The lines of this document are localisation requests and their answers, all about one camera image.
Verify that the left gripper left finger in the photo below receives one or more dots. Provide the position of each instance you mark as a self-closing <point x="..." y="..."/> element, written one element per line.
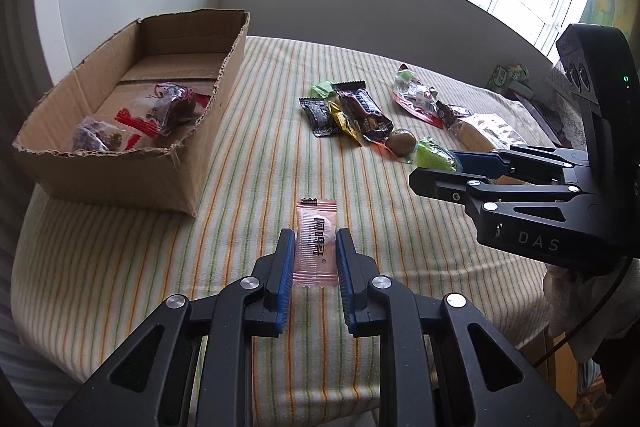
<point x="253" y="306"/>

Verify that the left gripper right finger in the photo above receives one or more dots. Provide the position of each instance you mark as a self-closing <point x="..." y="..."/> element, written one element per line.
<point x="377" y="306"/>

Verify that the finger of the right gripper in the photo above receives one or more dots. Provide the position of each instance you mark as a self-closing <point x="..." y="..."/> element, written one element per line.
<point x="573" y="196"/>
<point x="523" y="162"/>

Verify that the sliced bread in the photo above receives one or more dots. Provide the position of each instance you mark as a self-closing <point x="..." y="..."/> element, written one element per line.
<point x="485" y="132"/>

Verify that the green jelly cup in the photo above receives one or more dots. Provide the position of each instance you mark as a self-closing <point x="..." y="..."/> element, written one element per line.
<point x="429" y="154"/>

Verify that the chocolate egg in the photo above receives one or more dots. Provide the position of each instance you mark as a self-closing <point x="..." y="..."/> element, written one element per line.
<point x="401" y="143"/>

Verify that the pink candy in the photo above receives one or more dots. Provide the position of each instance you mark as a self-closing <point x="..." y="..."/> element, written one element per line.
<point x="315" y="258"/>

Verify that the dates bag red trim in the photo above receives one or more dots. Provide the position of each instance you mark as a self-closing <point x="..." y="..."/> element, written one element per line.
<point x="168" y="106"/>
<point x="99" y="136"/>

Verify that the snickers bar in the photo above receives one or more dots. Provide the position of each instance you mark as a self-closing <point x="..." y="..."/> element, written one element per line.
<point x="360" y="107"/>
<point x="449" y="114"/>

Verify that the white gloved right hand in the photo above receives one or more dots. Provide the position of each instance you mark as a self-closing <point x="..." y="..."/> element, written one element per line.
<point x="571" y="299"/>

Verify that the green box on right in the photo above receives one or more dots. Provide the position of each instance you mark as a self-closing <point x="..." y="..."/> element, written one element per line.
<point x="502" y="77"/>

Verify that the pink white snack pouch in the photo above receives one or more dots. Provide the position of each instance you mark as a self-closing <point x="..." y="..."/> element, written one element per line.
<point x="413" y="95"/>

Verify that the Snickers bar in pile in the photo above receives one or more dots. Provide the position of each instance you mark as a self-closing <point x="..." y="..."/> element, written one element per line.
<point x="360" y="107"/>

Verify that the yellow black candy packet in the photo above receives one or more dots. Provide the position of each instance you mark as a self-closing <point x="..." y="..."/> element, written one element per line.
<point x="343" y="121"/>

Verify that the black small candy packet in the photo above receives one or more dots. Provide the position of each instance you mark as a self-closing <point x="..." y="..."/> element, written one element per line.
<point x="319" y="116"/>

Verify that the small green candy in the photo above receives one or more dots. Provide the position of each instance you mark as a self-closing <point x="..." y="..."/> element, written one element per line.
<point x="323" y="90"/>

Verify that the brown cardboard box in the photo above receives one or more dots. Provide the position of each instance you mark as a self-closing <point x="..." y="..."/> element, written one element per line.
<point x="201" y="49"/>

